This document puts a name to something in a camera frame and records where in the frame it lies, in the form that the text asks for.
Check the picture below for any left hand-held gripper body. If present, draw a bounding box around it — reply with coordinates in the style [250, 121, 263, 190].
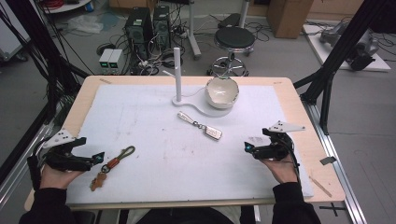
[36, 129, 94, 173]

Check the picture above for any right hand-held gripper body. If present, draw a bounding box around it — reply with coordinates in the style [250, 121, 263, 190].
[252, 120, 306, 162]

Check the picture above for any green cord brown leather keychain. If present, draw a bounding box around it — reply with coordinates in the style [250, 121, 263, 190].
[90, 145, 136, 192]

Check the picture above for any white car key with strap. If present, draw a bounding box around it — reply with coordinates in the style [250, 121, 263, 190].
[177, 111, 223, 141]

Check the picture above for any white key stand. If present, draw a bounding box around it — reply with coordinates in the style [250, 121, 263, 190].
[162, 47, 238, 119]

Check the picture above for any person's left hand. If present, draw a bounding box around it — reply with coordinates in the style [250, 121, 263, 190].
[39, 163, 85, 190]

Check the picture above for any person's right hand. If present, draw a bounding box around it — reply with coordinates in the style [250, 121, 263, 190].
[261, 155, 300, 185]

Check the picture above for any grey tape piece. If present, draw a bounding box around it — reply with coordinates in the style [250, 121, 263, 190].
[319, 156, 338, 166]

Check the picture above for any thin wooden stick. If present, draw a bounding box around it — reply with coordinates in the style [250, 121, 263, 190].
[308, 175, 333, 199]

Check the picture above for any white bowl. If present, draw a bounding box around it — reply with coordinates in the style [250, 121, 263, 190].
[205, 77, 240, 110]

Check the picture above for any white table mat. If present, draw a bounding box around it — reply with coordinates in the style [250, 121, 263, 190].
[65, 83, 315, 206]

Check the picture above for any black tape cross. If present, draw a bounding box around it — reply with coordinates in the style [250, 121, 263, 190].
[318, 202, 347, 217]

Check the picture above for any person's lap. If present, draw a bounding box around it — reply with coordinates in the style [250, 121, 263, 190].
[125, 205, 251, 224]

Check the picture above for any white power supply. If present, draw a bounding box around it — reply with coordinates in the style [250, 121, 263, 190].
[98, 48, 115, 75]
[107, 49, 125, 75]

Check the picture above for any black round stool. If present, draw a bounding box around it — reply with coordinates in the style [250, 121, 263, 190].
[206, 26, 257, 77]

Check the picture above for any white platform board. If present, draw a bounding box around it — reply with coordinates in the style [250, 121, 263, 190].
[302, 23, 392, 73]

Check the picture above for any grey desk leg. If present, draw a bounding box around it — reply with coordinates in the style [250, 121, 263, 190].
[186, 0, 203, 61]

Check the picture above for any black computer tower green label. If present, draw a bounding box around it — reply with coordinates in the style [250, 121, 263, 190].
[124, 7, 154, 63]

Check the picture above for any clear plastic bag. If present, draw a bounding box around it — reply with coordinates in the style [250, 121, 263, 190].
[66, 14, 105, 35]

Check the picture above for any grey robot device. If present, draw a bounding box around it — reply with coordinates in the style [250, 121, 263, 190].
[318, 21, 380, 72]

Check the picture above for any cardboard box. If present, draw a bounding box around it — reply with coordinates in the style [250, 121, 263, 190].
[266, 0, 315, 39]

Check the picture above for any round white table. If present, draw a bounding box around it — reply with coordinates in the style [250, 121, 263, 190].
[40, 0, 93, 14]

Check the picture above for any aluminium frame rail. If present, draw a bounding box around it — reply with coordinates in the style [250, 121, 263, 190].
[300, 99, 369, 224]
[0, 124, 54, 208]

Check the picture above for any black metal frame stand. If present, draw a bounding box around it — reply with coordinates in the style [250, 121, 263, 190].
[292, 0, 396, 136]
[0, 0, 92, 185]

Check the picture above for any tangle of floor cables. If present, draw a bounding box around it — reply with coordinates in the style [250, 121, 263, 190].
[129, 43, 185, 77]

